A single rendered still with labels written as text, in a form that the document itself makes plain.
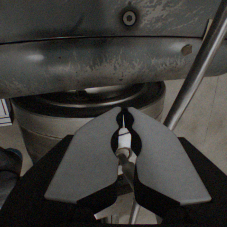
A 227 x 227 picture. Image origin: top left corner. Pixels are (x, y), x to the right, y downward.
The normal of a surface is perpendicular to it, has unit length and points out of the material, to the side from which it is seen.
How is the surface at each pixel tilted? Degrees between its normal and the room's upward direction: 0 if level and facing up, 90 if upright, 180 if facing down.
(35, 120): 41
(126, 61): 19
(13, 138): 0
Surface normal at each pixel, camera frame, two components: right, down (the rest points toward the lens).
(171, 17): 0.30, 0.48
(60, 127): -0.13, 0.50
